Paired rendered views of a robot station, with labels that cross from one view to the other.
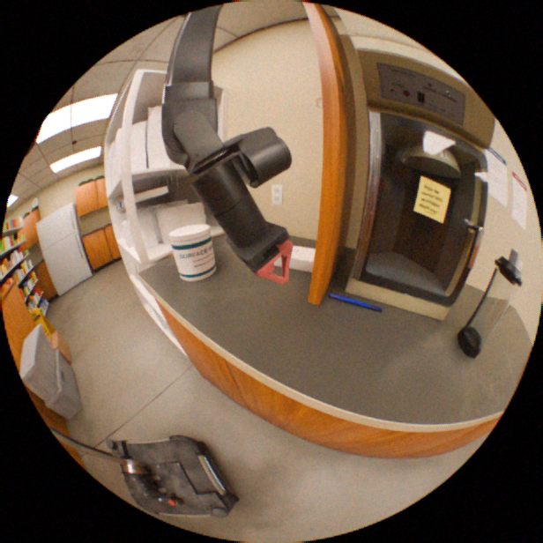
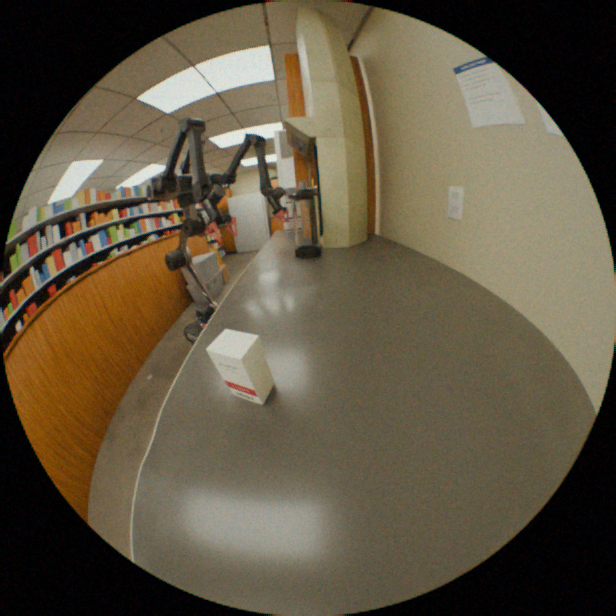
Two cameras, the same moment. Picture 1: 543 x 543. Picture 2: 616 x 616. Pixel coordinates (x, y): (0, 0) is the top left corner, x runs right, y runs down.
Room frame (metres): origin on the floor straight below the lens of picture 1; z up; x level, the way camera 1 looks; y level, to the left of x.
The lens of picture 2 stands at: (-0.32, -1.07, 1.11)
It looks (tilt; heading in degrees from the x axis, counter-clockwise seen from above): 31 degrees down; 58
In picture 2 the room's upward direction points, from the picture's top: 5 degrees counter-clockwise
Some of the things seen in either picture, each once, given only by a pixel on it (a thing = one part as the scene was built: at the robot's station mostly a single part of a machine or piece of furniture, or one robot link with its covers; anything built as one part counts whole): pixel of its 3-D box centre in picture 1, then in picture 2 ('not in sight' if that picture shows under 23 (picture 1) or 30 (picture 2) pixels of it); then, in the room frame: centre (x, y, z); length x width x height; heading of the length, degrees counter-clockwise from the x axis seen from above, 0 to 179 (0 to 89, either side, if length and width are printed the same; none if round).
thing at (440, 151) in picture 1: (434, 215); (314, 192); (0.24, -0.34, 1.19); 0.30 x 0.01 x 0.40; 58
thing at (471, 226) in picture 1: (472, 244); not in sight; (0.16, -0.41, 1.17); 0.05 x 0.03 x 0.10; 148
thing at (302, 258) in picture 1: (293, 256); not in sight; (0.52, -0.08, 0.96); 0.16 x 0.12 x 0.04; 68
